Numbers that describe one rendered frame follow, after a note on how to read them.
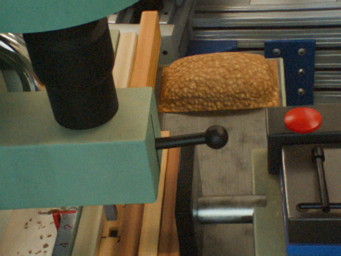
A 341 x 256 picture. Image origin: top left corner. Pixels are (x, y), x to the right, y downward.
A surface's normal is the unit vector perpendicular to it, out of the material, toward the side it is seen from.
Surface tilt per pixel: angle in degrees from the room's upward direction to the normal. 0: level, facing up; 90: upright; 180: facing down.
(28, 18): 90
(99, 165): 90
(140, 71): 0
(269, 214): 0
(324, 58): 90
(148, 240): 0
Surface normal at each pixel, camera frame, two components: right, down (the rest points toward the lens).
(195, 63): -0.41, -0.73
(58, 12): 0.25, 0.61
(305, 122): -0.08, -0.65
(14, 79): -0.07, 0.65
